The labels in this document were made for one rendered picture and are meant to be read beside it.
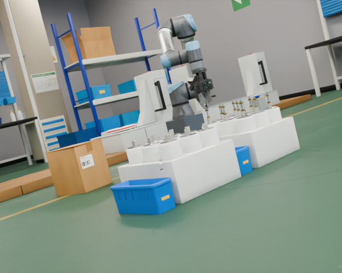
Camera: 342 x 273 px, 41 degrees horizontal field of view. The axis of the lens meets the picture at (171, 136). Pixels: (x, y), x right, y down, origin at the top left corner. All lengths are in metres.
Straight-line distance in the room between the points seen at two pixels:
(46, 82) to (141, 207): 7.05
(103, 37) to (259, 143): 5.89
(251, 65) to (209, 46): 3.15
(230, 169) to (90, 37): 5.90
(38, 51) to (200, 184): 7.19
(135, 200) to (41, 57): 7.15
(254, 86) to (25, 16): 4.63
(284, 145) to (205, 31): 7.03
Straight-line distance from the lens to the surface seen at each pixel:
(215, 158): 2.01
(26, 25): 8.95
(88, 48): 7.67
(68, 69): 7.83
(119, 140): 4.45
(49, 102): 8.75
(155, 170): 1.93
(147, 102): 4.87
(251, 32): 8.63
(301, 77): 8.14
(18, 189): 3.81
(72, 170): 2.95
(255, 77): 6.23
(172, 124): 2.99
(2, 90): 8.27
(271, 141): 2.36
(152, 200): 1.79
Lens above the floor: 0.39
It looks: 4 degrees down
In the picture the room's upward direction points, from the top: 14 degrees counter-clockwise
